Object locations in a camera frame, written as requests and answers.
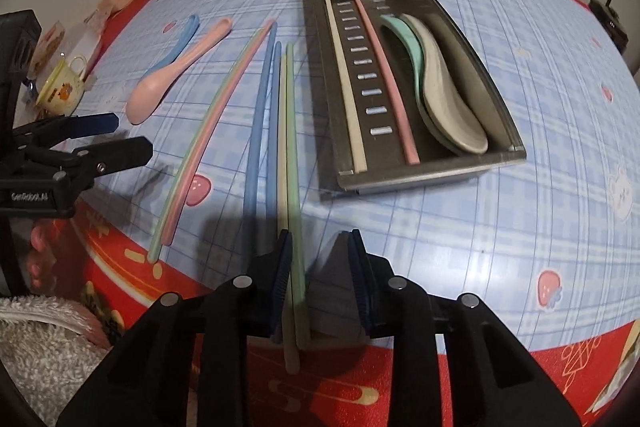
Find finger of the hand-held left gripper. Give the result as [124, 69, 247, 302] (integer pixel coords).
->
[12, 113, 120, 146]
[27, 136, 153, 182]

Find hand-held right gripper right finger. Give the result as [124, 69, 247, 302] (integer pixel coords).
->
[347, 228, 583, 427]

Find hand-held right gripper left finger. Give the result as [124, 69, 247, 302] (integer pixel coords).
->
[55, 229, 296, 427]

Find pink spoon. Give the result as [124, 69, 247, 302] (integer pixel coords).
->
[125, 18, 233, 125]

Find pink chopstick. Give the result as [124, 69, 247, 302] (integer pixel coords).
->
[162, 19, 279, 248]
[350, 0, 421, 166]

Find green chopstick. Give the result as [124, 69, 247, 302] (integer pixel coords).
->
[148, 22, 273, 264]
[286, 42, 313, 350]

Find blue spoon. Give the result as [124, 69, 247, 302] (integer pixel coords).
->
[145, 13, 201, 75]

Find stainless steel utensil tray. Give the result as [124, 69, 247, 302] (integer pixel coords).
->
[301, 0, 527, 202]

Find beige spoon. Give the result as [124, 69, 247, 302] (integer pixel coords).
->
[400, 13, 489, 155]

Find green spoon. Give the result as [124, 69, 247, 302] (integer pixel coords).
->
[380, 14, 453, 152]

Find person's left forearm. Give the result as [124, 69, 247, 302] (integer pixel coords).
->
[0, 296, 118, 408]

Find person's left hand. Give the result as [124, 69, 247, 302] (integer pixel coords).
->
[25, 227, 65, 293]

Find yellow cartoon mug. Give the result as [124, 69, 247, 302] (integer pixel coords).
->
[35, 56, 88, 118]

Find red label snack jar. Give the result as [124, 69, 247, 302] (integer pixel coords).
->
[27, 21, 66, 78]

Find blue plaid table mat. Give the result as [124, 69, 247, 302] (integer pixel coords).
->
[82, 0, 640, 358]

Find rice cooker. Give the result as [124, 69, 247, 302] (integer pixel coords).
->
[590, 0, 630, 52]

